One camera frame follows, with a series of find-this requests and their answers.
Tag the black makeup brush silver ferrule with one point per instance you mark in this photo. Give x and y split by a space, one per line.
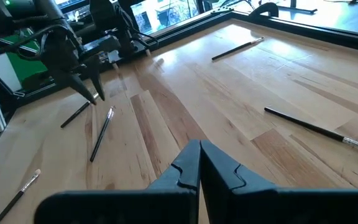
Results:
101 135

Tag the thin black makeup brush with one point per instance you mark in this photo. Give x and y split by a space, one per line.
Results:
73 116

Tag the green panel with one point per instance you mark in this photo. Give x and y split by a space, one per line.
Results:
26 70

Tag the black makeup brush pale tip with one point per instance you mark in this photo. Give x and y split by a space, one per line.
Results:
14 199

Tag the small thin makeup brush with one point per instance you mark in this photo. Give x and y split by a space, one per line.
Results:
238 48

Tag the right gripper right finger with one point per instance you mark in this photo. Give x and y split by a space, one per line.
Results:
259 208

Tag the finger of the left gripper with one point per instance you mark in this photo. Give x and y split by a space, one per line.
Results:
73 82
95 73

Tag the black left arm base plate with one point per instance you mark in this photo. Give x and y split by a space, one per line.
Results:
101 43

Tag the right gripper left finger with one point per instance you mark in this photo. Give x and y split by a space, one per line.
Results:
135 208

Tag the black makeup brush dark head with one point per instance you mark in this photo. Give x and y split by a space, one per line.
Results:
306 127

